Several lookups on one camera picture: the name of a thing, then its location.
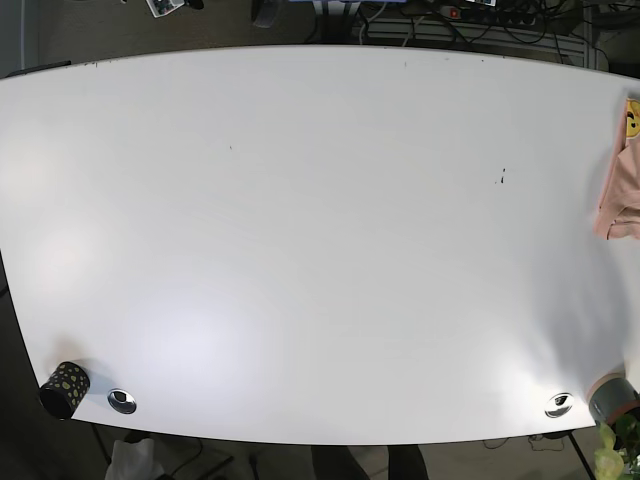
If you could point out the right silver table grommet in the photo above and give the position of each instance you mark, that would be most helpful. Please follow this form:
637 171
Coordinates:
559 405

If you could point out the black gold spotted cup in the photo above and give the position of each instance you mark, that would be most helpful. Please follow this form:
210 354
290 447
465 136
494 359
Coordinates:
64 390

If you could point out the peach pink T-shirt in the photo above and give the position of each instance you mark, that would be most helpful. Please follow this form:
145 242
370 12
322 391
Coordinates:
618 206

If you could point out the grey plant pot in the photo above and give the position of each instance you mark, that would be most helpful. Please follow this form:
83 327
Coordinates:
611 397

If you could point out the silver table grommet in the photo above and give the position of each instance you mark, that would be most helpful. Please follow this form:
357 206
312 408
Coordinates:
559 405
122 401

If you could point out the green potted plant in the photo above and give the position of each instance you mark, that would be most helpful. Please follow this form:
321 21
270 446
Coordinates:
618 458

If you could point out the left silver table grommet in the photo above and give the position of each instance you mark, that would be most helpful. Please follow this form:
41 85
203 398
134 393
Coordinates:
122 401

